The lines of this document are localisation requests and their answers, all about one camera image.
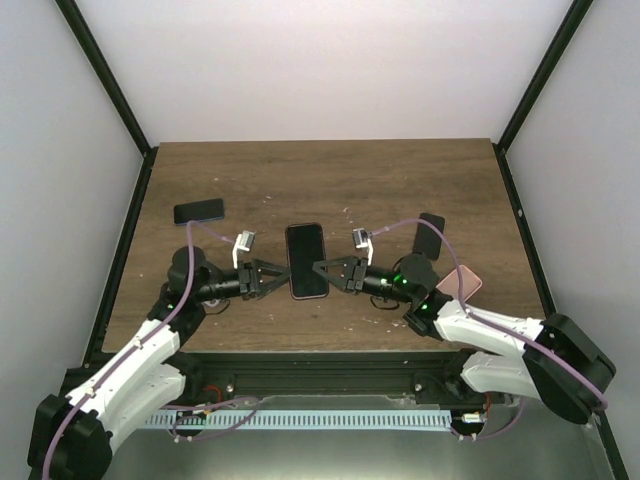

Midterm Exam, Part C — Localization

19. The light blue slotted cable duct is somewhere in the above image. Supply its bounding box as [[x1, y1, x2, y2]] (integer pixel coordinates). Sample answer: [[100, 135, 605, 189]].
[[140, 410, 452, 433]]

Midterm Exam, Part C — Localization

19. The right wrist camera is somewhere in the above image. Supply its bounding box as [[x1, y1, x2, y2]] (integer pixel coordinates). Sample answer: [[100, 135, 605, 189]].
[[352, 228, 374, 266]]

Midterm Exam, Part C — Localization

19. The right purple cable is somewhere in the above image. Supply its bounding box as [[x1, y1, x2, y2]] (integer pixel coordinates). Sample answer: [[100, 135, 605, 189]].
[[369, 218, 609, 411]]

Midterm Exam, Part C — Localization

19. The black phone in blue case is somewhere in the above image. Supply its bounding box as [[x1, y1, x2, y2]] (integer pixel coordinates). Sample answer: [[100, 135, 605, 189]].
[[173, 198, 225, 225]]

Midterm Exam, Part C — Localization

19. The black frame post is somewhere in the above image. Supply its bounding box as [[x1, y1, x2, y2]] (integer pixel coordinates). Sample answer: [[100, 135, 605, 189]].
[[497, 0, 596, 151], [53, 0, 152, 157]]

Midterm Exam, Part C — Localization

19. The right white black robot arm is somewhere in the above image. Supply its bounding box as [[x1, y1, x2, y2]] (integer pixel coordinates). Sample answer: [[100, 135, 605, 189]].
[[313, 253, 616, 424]]

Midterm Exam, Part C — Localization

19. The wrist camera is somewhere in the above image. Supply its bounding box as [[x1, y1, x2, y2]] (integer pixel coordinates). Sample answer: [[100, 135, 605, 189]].
[[352, 228, 374, 266], [232, 230, 256, 268]]

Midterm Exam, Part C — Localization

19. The black phone case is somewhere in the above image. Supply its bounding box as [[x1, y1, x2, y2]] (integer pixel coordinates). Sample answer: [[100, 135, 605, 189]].
[[412, 212, 445, 261]]

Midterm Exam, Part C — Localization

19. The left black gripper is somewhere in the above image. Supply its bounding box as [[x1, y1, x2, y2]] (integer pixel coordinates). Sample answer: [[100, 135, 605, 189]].
[[196, 259, 292, 303]]

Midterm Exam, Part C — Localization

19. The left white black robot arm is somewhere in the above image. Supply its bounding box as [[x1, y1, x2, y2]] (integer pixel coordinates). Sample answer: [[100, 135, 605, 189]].
[[27, 246, 290, 479]]

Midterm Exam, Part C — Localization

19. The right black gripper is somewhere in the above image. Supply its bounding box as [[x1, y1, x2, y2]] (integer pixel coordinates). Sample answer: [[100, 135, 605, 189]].
[[313, 256, 415, 305]]

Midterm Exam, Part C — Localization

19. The right black frame post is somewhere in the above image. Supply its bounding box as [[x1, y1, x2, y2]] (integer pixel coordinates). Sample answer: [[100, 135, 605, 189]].
[[497, 0, 596, 151]]

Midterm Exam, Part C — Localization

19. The black aluminium frame rail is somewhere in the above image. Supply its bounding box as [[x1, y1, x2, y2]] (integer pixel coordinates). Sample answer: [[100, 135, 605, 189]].
[[169, 348, 484, 407]]

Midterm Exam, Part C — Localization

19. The purple cable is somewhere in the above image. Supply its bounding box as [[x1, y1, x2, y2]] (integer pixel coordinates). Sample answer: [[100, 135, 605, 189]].
[[369, 218, 609, 411], [42, 222, 241, 476]]

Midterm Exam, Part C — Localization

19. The metal sheet panel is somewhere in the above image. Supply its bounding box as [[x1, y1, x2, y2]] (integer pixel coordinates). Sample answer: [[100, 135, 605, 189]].
[[100, 402, 627, 479]]

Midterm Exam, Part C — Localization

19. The pink phone case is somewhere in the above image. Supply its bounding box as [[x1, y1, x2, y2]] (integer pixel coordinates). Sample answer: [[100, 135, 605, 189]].
[[437, 265, 483, 301]]

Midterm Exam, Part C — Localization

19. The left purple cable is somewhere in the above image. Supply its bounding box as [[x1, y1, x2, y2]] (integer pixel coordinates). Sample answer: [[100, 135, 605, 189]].
[[42, 222, 241, 476]]

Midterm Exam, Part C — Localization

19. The black phone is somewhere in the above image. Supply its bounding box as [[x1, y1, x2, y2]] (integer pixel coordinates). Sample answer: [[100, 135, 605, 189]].
[[173, 198, 225, 225], [285, 223, 329, 300]]

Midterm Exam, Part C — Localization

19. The left black frame post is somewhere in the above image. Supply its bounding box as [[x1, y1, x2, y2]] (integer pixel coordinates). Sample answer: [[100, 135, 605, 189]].
[[53, 0, 152, 157]]

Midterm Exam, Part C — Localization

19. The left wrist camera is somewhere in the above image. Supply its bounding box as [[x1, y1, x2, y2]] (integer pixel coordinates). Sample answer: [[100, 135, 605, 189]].
[[232, 230, 256, 268]]

